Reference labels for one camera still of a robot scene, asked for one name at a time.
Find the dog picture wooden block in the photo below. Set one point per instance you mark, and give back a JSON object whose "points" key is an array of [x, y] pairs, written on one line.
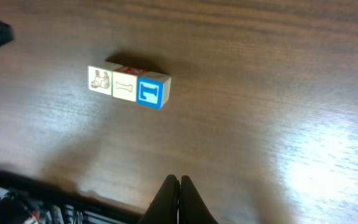
{"points": [[100, 77]]}

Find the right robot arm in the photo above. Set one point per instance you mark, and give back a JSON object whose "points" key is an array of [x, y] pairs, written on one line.
{"points": [[24, 200]]}

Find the red E block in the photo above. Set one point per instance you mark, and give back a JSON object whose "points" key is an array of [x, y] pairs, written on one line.
{"points": [[124, 82]]}

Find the blue L block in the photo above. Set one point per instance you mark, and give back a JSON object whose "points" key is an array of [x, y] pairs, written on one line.
{"points": [[153, 89]]}

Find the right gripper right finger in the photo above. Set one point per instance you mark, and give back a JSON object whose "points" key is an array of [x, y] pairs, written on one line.
{"points": [[192, 209]]}

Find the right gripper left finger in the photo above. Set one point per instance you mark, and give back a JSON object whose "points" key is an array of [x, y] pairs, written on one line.
{"points": [[164, 207]]}

